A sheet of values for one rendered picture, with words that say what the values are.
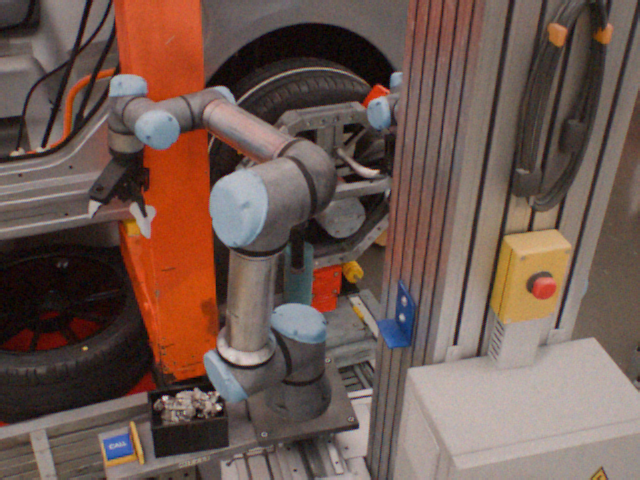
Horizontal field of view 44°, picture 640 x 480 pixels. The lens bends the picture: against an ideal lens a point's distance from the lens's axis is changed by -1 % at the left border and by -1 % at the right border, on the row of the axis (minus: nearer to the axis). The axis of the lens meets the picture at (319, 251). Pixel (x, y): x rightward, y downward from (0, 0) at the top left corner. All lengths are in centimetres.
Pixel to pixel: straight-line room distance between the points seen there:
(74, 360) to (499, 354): 146
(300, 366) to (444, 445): 54
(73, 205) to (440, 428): 158
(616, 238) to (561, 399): 287
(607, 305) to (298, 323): 220
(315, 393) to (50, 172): 113
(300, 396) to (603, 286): 226
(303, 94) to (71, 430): 118
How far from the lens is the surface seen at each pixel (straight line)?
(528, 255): 115
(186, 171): 189
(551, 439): 121
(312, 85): 235
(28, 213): 249
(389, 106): 191
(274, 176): 129
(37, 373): 242
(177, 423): 210
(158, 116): 158
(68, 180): 245
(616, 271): 386
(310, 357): 164
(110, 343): 245
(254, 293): 141
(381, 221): 257
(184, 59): 178
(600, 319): 354
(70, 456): 250
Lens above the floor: 209
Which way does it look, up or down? 35 degrees down
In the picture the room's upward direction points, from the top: 2 degrees clockwise
